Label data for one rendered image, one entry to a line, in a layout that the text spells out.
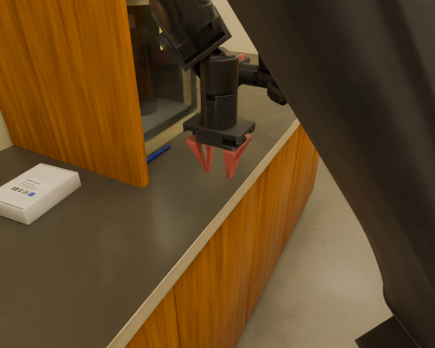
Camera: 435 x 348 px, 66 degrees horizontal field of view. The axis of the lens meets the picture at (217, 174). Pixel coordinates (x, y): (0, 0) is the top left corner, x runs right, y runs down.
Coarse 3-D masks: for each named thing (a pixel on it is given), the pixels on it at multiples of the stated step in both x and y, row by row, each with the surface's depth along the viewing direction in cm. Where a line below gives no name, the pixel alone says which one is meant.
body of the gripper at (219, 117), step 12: (204, 96) 49; (216, 96) 48; (228, 96) 48; (204, 108) 50; (216, 108) 49; (228, 108) 49; (192, 120) 54; (204, 120) 51; (216, 120) 50; (228, 120) 50; (240, 120) 54; (204, 132) 52; (216, 132) 50; (228, 132) 50; (240, 132) 50
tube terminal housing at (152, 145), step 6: (192, 114) 111; (174, 126) 103; (180, 126) 106; (162, 132) 98; (168, 132) 101; (174, 132) 104; (180, 132) 107; (156, 138) 96; (162, 138) 99; (168, 138) 102; (150, 144) 94; (156, 144) 97; (162, 144) 100; (150, 150) 95
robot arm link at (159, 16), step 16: (160, 0) 32; (176, 0) 33; (192, 0) 35; (208, 0) 37; (160, 16) 38; (176, 16) 36; (192, 16) 37; (208, 16) 39; (176, 32) 38; (192, 32) 40; (208, 32) 43; (176, 48) 41; (192, 48) 44
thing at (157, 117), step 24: (144, 0) 77; (144, 24) 79; (144, 48) 81; (144, 72) 83; (168, 72) 92; (192, 72) 102; (144, 96) 85; (168, 96) 94; (192, 96) 106; (144, 120) 88; (168, 120) 97
